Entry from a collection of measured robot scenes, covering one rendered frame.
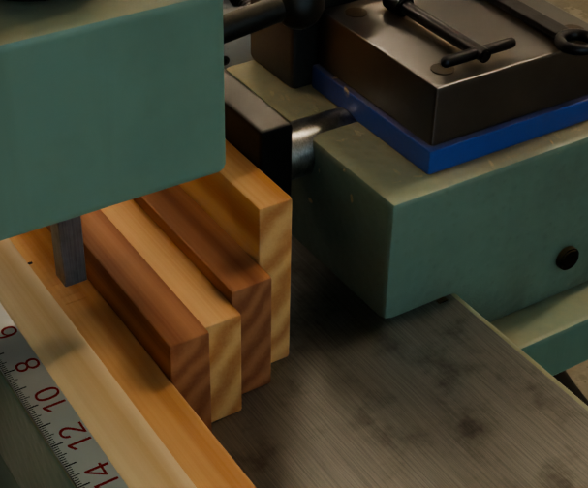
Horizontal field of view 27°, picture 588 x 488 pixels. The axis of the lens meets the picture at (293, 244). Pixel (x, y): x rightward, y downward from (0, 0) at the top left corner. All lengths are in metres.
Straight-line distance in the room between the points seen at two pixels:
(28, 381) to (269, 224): 0.11
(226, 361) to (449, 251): 0.12
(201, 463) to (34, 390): 0.06
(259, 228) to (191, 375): 0.06
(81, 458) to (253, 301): 0.11
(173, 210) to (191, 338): 0.08
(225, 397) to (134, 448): 0.08
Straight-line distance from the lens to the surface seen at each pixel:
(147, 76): 0.40
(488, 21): 0.55
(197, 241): 0.48
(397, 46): 0.52
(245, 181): 0.47
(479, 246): 0.54
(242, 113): 0.48
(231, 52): 1.07
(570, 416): 0.49
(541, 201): 0.55
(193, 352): 0.43
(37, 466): 0.42
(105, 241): 0.48
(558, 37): 0.53
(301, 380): 0.49
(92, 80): 0.39
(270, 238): 0.46
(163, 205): 0.50
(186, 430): 0.42
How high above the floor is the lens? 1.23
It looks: 36 degrees down
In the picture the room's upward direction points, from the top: 1 degrees clockwise
